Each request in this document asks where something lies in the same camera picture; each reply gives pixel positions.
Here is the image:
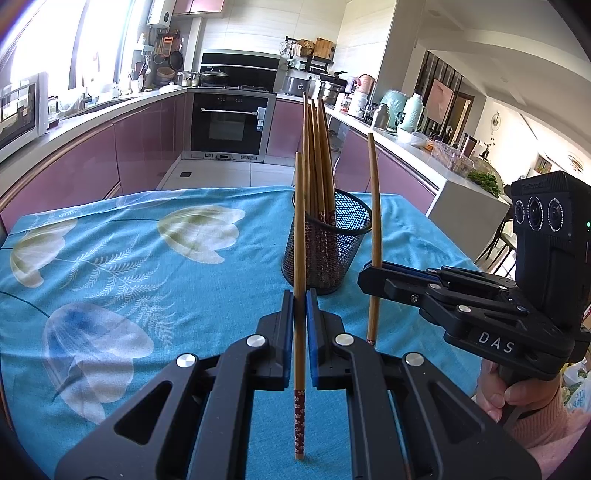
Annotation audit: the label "green leafy vegetables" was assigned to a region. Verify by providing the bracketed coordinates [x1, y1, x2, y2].
[466, 170, 502, 197]

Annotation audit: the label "white water heater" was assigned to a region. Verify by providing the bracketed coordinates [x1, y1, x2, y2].
[147, 0, 175, 27]

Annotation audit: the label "teal thermos jug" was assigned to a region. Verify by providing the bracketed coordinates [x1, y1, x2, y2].
[401, 93, 424, 135]

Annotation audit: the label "person's right hand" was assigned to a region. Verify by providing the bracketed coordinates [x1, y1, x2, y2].
[475, 357, 566, 419]

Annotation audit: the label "green electric kettle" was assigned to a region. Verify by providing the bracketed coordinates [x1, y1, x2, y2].
[379, 90, 409, 133]

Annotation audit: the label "black built-in oven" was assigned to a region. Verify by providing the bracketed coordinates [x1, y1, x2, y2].
[188, 91, 271, 163]

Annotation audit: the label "kitchen window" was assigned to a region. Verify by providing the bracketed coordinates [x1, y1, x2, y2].
[0, 0, 153, 95]

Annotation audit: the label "clear plastic food box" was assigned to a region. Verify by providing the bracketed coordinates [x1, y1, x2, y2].
[429, 140, 476, 174]

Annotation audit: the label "white microwave oven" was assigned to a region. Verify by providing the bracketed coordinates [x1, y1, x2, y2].
[0, 71, 49, 161]

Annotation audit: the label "dark dining chair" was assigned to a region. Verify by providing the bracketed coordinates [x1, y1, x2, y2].
[475, 216, 519, 274]

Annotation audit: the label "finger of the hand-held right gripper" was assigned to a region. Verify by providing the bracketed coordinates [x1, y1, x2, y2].
[358, 260, 534, 334]

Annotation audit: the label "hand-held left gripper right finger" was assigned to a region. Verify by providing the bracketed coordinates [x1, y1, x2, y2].
[305, 288, 542, 480]

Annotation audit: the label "black cooking pot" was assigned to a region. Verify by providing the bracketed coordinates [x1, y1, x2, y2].
[199, 68, 230, 88]

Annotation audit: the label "pink wall cabinet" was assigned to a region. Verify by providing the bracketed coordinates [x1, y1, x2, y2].
[173, 0, 227, 17]

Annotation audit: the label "silver rice cooker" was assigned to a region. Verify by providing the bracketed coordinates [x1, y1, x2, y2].
[283, 71, 315, 97]

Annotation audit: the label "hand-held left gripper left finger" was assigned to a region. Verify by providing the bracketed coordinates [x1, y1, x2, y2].
[54, 288, 295, 480]

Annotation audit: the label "person's right forearm pink sleeve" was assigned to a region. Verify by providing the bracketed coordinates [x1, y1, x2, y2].
[505, 397, 591, 480]

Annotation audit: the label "bunch of wooden chopsticks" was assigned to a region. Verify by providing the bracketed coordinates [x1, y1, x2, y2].
[302, 91, 338, 278]

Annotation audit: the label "steel pressure cooker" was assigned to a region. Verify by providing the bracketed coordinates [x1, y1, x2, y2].
[318, 78, 348, 105]

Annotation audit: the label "framed wall picture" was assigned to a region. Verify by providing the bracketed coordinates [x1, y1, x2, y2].
[427, 78, 456, 126]

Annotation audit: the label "wooden chopstick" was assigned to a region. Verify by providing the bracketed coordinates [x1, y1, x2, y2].
[293, 151, 308, 461]
[366, 132, 384, 346]

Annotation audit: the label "wall rack with pans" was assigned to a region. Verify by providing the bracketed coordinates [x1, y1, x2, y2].
[154, 29, 186, 71]

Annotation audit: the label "pink base cabinet run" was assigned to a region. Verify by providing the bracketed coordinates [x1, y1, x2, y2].
[0, 88, 191, 227]
[268, 99, 439, 219]

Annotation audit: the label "black mesh utensil holder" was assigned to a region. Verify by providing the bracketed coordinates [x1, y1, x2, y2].
[281, 188, 373, 296]

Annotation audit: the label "blue floral tablecloth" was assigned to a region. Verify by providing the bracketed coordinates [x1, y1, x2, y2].
[0, 185, 481, 480]

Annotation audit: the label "black range hood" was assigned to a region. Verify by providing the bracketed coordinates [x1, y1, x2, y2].
[199, 51, 280, 90]

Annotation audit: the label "black countertop rack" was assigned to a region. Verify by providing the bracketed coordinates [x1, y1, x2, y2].
[285, 39, 336, 75]

